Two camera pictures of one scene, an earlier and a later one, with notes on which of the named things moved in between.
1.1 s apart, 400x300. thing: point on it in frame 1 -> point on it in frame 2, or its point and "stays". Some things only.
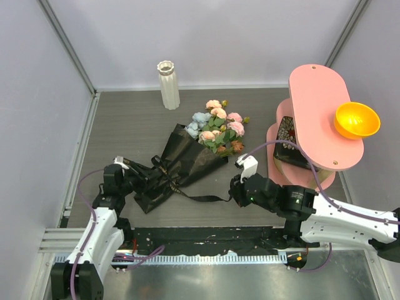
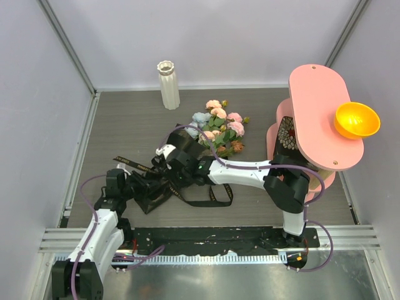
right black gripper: [236, 192] -> [170, 175]
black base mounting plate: [207, 240] stays
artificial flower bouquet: [220, 132] stays
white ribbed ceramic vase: [169, 87] stays
